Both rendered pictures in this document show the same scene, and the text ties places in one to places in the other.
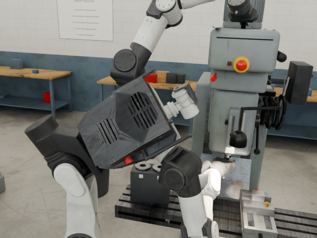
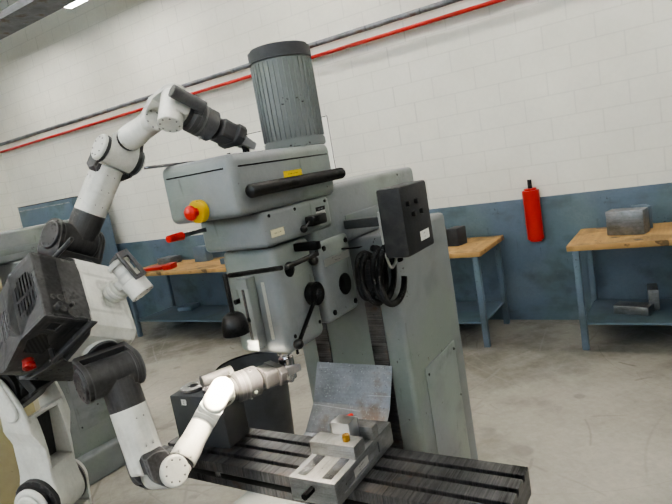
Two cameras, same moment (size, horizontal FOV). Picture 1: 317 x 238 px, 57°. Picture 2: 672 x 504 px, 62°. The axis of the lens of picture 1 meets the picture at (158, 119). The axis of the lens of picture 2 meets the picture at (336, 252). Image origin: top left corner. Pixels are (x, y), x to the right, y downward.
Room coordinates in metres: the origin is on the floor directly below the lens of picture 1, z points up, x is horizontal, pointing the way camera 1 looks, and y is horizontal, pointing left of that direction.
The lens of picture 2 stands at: (-0.13, -1.14, 1.82)
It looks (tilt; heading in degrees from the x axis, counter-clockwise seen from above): 9 degrees down; 20
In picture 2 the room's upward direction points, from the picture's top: 10 degrees counter-clockwise
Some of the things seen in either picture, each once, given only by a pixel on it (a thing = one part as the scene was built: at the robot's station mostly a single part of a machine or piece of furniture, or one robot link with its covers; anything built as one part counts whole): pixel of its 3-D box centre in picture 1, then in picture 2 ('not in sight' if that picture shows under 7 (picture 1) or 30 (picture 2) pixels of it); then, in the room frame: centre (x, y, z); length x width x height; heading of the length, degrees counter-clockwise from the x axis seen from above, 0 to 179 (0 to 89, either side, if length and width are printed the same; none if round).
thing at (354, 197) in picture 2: not in sight; (346, 206); (1.85, -0.47, 1.66); 0.80 x 0.23 x 0.20; 167
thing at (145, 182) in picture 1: (151, 182); (209, 412); (1.47, 0.03, 1.04); 0.22 x 0.12 x 0.20; 84
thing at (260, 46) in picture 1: (240, 46); (254, 181); (1.38, -0.37, 1.81); 0.47 x 0.26 x 0.16; 167
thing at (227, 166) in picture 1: (219, 168); (261, 378); (1.29, -0.31, 1.23); 0.13 x 0.12 x 0.10; 55
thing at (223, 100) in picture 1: (232, 118); (274, 293); (1.37, -0.36, 1.47); 0.21 x 0.19 x 0.32; 77
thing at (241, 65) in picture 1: (241, 65); (192, 212); (1.12, -0.31, 1.76); 0.04 x 0.03 x 0.04; 77
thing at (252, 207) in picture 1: (258, 208); (337, 445); (1.27, -0.52, 1.03); 0.15 x 0.06 x 0.04; 78
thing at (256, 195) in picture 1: (257, 198); (345, 428); (1.32, -0.53, 1.05); 0.06 x 0.05 x 0.06; 78
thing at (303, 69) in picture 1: (298, 82); (407, 218); (1.58, -0.76, 1.62); 0.20 x 0.09 x 0.21; 167
